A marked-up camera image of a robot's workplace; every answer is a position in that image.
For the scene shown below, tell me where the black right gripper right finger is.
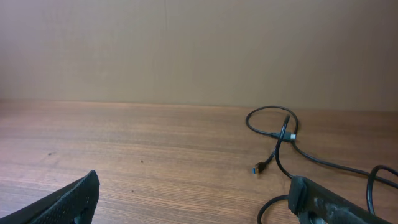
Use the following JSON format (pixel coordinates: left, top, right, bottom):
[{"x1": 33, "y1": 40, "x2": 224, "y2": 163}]
[{"x1": 287, "y1": 176, "x2": 390, "y2": 224}]

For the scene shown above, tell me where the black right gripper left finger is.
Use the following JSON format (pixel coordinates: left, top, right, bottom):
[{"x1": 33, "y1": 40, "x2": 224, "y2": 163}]
[{"x1": 1, "y1": 170, "x2": 100, "y2": 224}]

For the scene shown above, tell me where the black barrel plug cable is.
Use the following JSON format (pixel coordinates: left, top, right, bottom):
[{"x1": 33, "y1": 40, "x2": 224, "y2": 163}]
[{"x1": 245, "y1": 105, "x2": 398, "y2": 215}]

